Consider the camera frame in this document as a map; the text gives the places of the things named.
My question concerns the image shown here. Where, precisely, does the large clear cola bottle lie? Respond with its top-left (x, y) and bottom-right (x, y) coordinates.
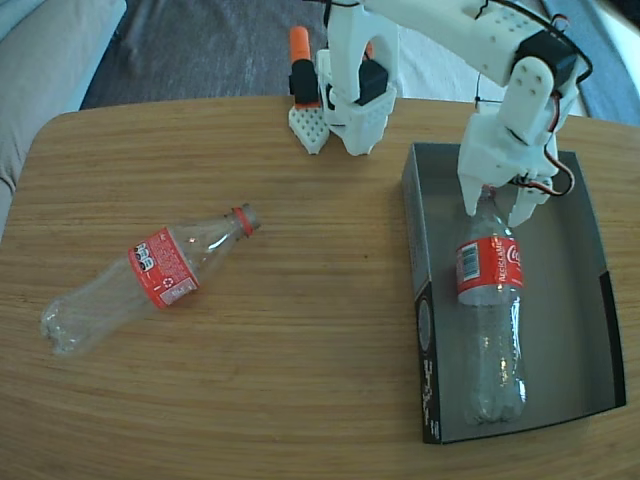
top-left (454, 184), bottom-right (529, 426)

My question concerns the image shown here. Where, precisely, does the white cushion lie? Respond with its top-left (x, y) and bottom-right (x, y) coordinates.
top-left (394, 19), bottom-right (586, 117)

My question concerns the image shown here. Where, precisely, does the black camera cable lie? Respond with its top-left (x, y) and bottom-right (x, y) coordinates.
top-left (472, 0), bottom-right (595, 116)

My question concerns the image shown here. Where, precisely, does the blue grey fabric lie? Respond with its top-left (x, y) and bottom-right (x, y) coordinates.
top-left (542, 0), bottom-right (640, 126)

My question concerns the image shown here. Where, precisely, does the small clear cola bottle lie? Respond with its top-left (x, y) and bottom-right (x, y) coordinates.
top-left (39, 202), bottom-right (264, 357)

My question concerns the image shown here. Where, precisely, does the grey cardboard box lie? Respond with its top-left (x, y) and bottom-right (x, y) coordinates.
top-left (402, 143), bottom-right (628, 446)

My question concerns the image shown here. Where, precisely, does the light fabric sofa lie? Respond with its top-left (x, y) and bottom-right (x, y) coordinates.
top-left (0, 0), bottom-right (129, 251)

